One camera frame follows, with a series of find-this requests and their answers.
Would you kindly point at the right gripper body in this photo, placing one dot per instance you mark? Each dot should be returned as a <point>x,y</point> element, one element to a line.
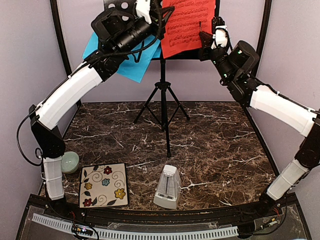
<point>203,55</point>

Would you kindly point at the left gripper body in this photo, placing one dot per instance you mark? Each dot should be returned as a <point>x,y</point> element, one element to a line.
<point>159,24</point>

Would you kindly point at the red sheet music page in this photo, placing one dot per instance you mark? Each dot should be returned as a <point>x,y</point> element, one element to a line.
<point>183,26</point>

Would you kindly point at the blue sheet music page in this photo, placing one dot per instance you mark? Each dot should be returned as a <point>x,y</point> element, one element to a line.
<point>130,69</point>

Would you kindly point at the black music stand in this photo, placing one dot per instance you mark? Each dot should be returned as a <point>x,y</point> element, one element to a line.
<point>163,86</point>

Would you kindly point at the white metronome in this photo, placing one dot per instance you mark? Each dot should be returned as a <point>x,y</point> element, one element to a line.
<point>167,193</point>

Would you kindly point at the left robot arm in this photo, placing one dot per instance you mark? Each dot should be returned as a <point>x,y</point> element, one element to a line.
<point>120,31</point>

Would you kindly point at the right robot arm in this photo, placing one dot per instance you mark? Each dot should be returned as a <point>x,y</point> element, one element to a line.
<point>234,68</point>

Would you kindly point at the green ceramic bowl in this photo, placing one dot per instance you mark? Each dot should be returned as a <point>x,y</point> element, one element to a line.
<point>70,162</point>

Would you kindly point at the square floral plate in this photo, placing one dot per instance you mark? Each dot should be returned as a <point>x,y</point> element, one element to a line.
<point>103,186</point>

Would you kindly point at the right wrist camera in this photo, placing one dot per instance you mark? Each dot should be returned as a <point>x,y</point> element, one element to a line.
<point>219,33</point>

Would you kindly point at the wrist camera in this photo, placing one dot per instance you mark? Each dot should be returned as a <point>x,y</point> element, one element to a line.
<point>142,9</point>
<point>219,33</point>

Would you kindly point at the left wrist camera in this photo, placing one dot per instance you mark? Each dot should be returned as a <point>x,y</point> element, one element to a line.
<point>142,9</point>

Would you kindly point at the right black frame post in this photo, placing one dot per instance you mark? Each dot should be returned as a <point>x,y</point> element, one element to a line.
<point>262,33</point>

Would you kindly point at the black frame post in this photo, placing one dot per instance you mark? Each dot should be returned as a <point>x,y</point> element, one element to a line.
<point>59,36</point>
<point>262,33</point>

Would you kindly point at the left black frame post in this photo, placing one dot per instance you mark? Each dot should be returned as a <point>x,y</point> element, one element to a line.
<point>59,36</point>

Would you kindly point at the white cable duct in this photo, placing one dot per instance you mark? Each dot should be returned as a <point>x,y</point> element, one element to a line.
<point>82,231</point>

